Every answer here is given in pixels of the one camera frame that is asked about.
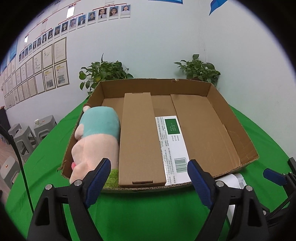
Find white medicine box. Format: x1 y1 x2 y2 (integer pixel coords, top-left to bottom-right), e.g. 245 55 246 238
155 115 191 186

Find pink pig plush toy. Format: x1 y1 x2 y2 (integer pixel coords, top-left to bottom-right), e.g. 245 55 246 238
69 105 120 184

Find white paper item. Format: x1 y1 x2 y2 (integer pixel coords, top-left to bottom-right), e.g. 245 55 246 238
216 173 247 224

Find green table cloth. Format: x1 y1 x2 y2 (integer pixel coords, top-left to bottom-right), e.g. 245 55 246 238
5 105 290 240

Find grey plastic stool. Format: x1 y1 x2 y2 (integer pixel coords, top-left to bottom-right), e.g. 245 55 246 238
34 115 57 143
14 126 39 162

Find white paper cup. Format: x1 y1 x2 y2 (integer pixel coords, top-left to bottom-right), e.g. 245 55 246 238
34 119 40 126

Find brown cardboard long box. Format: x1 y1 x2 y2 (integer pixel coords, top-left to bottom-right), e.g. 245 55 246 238
118 93 166 188

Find right potted green plant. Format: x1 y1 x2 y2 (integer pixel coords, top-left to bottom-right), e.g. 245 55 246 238
174 54 221 86

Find potted green plant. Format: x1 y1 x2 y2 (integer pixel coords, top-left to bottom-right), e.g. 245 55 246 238
78 55 133 96
174 54 221 86

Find left potted green plant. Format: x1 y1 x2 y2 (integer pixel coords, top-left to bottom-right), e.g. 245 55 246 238
78 55 133 96

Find framed wall certificates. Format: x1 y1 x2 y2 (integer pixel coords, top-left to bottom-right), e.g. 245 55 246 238
1 37 70 109

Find wall staff photo row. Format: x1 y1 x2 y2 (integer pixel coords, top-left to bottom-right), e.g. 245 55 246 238
16 1 131 63

